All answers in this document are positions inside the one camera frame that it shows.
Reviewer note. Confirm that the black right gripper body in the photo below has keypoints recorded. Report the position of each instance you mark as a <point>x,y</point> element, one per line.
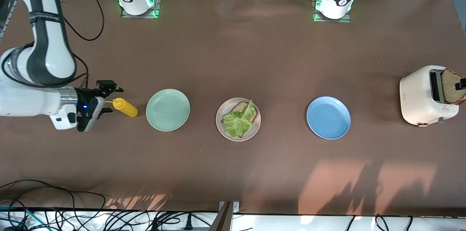
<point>85,98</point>

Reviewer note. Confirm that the brown bread slice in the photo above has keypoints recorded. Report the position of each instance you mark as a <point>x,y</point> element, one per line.
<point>240,107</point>
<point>449,92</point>

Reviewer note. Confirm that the yellow mustard squeeze bottle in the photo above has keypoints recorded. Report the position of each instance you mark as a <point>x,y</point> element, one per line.
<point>127,109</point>

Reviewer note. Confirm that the green lettuce leaf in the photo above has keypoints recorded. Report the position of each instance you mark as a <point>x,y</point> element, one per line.
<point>236,123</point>

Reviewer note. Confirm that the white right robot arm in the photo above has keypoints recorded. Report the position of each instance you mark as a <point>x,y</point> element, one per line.
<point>47,59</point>

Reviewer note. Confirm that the mint green plate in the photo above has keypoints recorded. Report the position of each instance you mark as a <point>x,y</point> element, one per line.
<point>167,110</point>

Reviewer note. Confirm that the beige plate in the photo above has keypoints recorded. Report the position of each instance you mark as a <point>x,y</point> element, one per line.
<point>222,107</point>

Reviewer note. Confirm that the blue plate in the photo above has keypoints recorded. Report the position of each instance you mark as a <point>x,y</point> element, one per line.
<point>328,118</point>

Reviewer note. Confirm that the cream white toaster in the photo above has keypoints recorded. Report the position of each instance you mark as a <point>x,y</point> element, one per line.
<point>415,101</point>

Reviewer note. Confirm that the black power plug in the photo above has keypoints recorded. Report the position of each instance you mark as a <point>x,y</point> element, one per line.
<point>188,223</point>

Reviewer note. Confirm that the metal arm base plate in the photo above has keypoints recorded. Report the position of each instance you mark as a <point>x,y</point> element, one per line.
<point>332,20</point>
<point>157,3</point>

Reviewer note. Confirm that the grey metal table bracket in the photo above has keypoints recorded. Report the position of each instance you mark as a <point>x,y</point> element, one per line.
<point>225,220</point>

